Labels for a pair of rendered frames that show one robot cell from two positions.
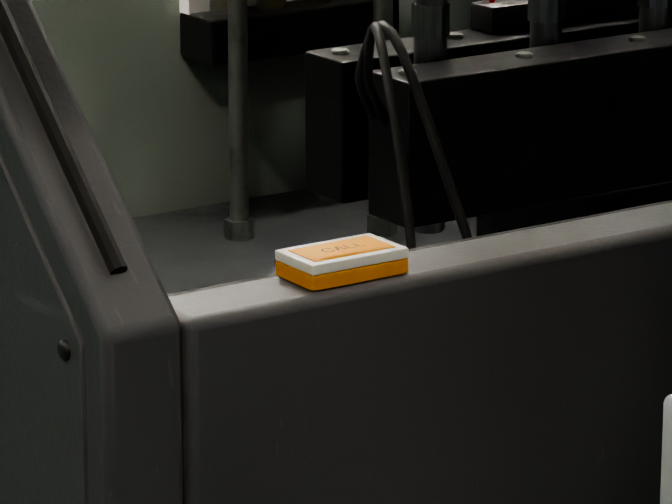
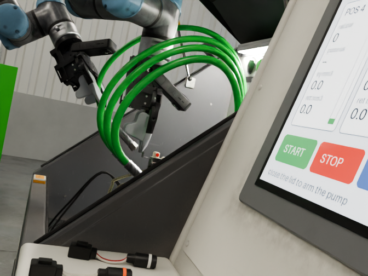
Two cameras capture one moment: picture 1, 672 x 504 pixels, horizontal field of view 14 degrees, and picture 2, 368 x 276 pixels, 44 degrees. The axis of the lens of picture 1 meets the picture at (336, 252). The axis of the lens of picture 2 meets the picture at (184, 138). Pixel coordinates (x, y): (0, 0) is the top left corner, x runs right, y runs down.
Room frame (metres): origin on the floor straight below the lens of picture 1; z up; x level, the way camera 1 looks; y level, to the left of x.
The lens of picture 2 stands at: (1.77, -1.04, 1.20)
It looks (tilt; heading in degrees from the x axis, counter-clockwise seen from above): 3 degrees down; 106
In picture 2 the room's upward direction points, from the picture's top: 12 degrees clockwise
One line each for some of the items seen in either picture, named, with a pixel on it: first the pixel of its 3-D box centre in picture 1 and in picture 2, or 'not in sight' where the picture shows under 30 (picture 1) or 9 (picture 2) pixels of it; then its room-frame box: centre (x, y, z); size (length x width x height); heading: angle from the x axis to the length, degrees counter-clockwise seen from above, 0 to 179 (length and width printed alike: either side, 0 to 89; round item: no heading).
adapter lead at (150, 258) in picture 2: not in sight; (113, 254); (1.53, -0.46, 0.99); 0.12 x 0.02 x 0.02; 24
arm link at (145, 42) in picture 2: not in sight; (155, 51); (1.38, -0.08, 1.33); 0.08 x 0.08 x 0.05
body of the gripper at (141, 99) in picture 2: not in sight; (144, 85); (1.37, -0.08, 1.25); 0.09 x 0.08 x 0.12; 34
